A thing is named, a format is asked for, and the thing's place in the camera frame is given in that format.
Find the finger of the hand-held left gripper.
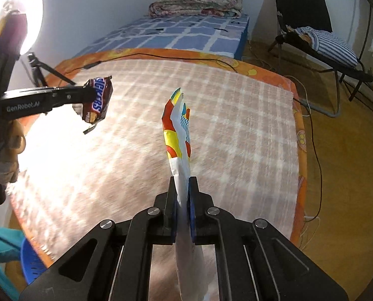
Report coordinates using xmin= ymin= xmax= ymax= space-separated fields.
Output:
xmin=45 ymin=85 xmax=94 ymax=113

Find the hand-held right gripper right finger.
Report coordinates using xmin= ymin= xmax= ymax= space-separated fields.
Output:
xmin=188 ymin=176 xmax=350 ymax=301

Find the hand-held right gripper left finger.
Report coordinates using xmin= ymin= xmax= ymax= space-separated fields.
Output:
xmin=19 ymin=176 xmax=178 ymax=301

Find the brown candy bar wrapper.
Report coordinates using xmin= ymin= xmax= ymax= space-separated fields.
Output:
xmin=73 ymin=75 xmax=114 ymax=135

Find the colourful white snack wrapper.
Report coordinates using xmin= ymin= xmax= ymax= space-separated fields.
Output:
xmin=161 ymin=87 xmax=207 ymax=301

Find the person's left hand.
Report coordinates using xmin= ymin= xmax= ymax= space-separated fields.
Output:
xmin=0 ymin=121 xmax=27 ymax=184

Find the black tripod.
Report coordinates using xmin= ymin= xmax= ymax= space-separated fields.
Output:
xmin=26 ymin=53 xmax=77 ymax=88

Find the beige plaid table mat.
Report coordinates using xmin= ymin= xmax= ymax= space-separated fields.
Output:
xmin=6 ymin=59 xmax=300 ymax=301

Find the blue checked bed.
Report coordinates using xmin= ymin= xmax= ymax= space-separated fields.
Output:
xmin=72 ymin=15 xmax=250 ymax=59

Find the teal cloth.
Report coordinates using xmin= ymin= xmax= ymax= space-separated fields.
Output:
xmin=0 ymin=225 xmax=23 ymax=300

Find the blue plastic basket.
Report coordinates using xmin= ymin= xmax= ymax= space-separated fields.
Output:
xmin=21 ymin=237 xmax=50 ymax=286

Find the folded floral quilt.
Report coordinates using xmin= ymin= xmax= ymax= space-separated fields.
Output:
xmin=148 ymin=0 xmax=243 ymax=18

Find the blue striped pillow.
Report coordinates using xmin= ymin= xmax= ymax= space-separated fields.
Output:
xmin=294 ymin=27 xmax=359 ymax=68

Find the black folding chair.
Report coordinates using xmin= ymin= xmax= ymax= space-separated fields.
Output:
xmin=268 ymin=0 xmax=373 ymax=118

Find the black table cable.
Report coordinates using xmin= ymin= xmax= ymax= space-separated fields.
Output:
xmin=56 ymin=52 xmax=240 ymax=74

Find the round ring light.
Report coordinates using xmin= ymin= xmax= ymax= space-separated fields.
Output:
xmin=0 ymin=0 xmax=44 ymax=54

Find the black floor cable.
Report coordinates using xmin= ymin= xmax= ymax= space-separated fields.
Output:
xmin=285 ymin=75 xmax=323 ymax=223

